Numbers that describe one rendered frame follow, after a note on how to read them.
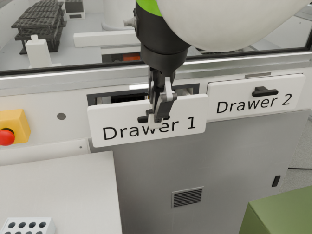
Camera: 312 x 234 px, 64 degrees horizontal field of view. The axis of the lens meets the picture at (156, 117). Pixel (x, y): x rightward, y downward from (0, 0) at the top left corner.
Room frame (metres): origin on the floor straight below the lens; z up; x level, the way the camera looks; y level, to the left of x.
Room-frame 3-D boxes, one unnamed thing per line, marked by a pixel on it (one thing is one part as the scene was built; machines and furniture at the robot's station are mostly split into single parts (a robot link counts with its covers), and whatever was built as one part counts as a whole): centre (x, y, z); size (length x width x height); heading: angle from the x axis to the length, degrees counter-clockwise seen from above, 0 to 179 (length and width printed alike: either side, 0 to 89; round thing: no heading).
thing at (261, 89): (0.60, -0.29, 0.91); 0.07 x 0.04 x 0.01; 102
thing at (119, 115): (0.51, 0.01, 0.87); 0.29 x 0.02 x 0.11; 102
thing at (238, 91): (0.63, -0.28, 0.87); 0.29 x 0.02 x 0.11; 102
